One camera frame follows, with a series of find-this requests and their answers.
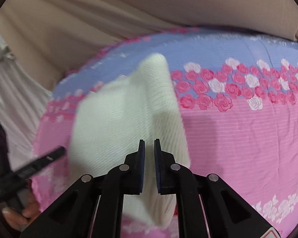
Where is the pink floral bed sheet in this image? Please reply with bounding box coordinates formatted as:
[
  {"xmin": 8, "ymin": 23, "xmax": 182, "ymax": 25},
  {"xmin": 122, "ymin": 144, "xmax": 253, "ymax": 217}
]
[{"xmin": 32, "ymin": 28, "xmax": 298, "ymax": 237}]

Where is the white satin curtain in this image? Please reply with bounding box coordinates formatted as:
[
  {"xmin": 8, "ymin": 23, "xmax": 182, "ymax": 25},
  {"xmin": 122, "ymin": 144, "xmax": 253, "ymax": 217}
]
[{"xmin": 0, "ymin": 34, "xmax": 51, "ymax": 169}]

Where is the white knitted sweater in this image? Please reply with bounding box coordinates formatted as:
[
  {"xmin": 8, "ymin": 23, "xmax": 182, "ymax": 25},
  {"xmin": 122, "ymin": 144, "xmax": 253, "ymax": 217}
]
[{"xmin": 68, "ymin": 54, "xmax": 191, "ymax": 227}]

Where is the person's left hand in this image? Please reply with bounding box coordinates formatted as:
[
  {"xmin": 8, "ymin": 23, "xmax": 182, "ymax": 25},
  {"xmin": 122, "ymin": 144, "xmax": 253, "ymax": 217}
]
[{"xmin": 1, "ymin": 185, "xmax": 42, "ymax": 231}]

